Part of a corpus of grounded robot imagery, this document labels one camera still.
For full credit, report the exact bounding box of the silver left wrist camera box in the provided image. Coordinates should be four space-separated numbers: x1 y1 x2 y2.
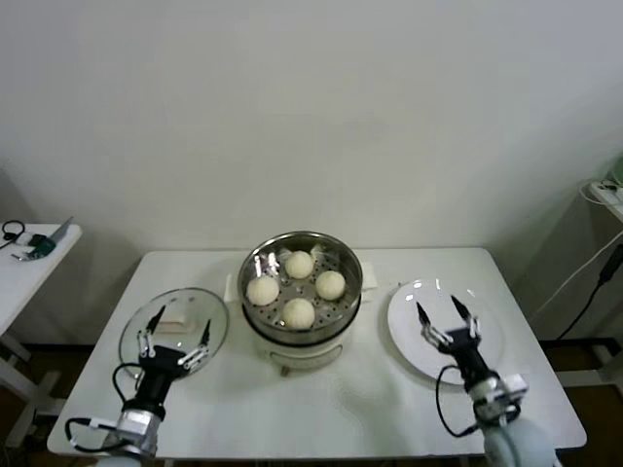
119 411 155 439

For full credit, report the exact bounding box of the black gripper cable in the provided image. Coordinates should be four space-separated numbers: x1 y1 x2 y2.
113 362 145 405
435 365 481 438

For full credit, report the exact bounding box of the white power strip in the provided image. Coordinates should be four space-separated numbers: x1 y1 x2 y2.
590 179 623 204

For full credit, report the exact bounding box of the grey metal blade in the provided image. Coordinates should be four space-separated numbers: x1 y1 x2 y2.
48 215 74 244

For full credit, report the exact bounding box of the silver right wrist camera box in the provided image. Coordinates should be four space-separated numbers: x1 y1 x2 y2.
494 373 531 406

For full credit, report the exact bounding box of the white electric cooker base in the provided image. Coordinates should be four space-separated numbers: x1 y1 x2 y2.
223 260 381 378

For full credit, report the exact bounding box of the white round plate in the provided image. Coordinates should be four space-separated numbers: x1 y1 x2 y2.
386 278 508 386

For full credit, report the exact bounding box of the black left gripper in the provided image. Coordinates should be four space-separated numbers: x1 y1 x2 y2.
135 305 213 405

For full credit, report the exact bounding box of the white side table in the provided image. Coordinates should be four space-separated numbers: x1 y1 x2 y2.
0 221 83 449

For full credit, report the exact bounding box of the stainless steel steamer basket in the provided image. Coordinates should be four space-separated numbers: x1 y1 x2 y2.
238 231 364 341

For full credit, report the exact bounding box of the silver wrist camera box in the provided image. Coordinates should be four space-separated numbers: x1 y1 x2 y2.
494 373 531 406
119 411 155 439

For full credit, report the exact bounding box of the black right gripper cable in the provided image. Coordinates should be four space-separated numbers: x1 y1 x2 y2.
435 365 481 438

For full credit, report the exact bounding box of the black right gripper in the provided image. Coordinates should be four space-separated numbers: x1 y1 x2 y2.
416 294 493 388

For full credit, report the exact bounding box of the thin white cable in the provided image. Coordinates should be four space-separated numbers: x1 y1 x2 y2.
533 236 617 318

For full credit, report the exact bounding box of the white steamed baozi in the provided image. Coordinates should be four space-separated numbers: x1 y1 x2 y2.
284 251 315 280
246 276 281 306
314 270 347 302
281 297 316 330

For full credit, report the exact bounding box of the glass lid with white handle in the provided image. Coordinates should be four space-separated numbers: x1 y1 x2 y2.
119 286 231 380

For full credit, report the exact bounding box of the left camera cable white plug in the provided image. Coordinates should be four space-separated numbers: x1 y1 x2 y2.
64 416 123 453

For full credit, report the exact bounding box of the black cable with adapter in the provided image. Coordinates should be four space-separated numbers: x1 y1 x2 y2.
556 244 623 341

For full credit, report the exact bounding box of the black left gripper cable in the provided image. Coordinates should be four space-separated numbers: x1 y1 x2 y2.
113 362 145 405

